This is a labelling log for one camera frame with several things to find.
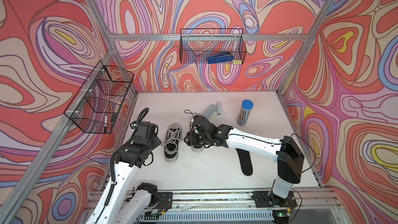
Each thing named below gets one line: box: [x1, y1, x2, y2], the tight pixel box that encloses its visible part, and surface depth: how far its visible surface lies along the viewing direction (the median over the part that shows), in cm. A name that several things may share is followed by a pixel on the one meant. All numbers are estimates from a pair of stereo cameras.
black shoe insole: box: [235, 148, 253, 176], surface depth 86 cm
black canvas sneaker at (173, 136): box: [161, 122, 183, 163], surface depth 88 cm
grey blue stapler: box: [203, 101, 223, 119], surface depth 107 cm
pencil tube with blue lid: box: [236, 99, 254, 127], surface depth 90 cm
